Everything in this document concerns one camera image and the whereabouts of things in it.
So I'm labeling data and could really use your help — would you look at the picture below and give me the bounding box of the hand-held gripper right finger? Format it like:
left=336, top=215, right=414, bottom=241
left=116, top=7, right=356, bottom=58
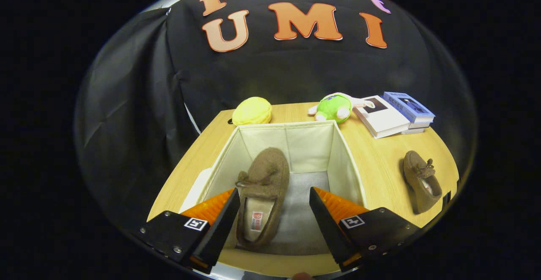
left=309, top=187, right=422, bottom=272

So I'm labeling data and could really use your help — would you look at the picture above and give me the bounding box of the yellow plush toy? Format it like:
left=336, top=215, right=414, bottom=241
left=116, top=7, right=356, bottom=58
left=232, top=97, right=273, bottom=126

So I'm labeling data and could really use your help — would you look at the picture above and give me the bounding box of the brown fuzzy shoe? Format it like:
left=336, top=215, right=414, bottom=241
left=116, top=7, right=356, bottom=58
left=402, top=150, right=443, bottom=214
left=235, top=147, right=290, bottom=250

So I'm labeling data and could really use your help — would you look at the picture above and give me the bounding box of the green and pink plush toy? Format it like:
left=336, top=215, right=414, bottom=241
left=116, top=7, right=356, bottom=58
left=308, top=92, right=374, bottom=123

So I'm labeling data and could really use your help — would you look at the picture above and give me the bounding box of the grey fabric storage box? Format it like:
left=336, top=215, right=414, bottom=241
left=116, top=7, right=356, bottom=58
left=180, top=120, right=368, bottom=257

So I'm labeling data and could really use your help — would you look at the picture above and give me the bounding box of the blue cover book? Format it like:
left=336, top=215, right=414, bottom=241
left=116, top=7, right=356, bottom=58
left=383, top=91, right=436, bottom=123

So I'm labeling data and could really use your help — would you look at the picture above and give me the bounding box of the white book with dark photo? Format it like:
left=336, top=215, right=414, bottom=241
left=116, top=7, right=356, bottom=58
left=353, top=95, right=411, bottom=139

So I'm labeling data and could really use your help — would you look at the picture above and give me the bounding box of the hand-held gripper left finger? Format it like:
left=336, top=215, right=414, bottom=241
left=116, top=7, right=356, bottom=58
left=139, top=188, right=240, bottom=274

